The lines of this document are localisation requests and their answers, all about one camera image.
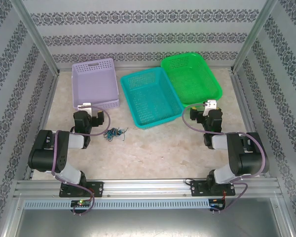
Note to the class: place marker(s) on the purple plastic basket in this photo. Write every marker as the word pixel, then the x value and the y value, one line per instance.
pixel 93 84

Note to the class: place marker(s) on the teal plastic basket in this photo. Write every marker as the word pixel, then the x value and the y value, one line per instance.
pixel 148 98

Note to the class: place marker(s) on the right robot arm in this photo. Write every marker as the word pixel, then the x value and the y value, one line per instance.
pixel 222 174

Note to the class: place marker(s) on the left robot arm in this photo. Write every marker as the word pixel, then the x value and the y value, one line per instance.
pixel 72 172

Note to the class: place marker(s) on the green plastic basket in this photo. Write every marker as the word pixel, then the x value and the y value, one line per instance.
pixel 192 79

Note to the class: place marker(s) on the left circuit board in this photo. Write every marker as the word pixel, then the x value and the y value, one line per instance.
pixel 81 203

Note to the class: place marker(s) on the circuit board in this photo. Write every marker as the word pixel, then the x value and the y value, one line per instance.
pixel 215 205
pixel 81 203

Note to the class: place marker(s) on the right circuit board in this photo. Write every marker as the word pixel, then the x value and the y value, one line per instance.
pixel 215 205

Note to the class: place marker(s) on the grey metal panel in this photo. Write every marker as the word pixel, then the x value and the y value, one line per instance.
pixel 148 222

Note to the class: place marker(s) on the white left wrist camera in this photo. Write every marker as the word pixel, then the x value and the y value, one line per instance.
pixel 85 105

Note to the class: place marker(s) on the aluminium side rail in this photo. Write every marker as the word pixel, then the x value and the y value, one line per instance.
pixel 242 98
pixel 49 98

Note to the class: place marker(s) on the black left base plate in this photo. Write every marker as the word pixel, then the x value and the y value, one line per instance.
pixel 96 188

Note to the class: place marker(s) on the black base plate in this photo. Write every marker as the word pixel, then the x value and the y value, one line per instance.
pixel 96 188
pixel 197 188

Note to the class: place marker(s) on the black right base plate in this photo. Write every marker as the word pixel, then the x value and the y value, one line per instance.
pixel 197 188

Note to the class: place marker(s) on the aluminium mounting rail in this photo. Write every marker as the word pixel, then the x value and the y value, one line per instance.
pixel 145 187

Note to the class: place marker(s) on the aluminium frame post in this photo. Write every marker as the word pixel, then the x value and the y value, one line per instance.
pixel 37 37
pixel 252 37

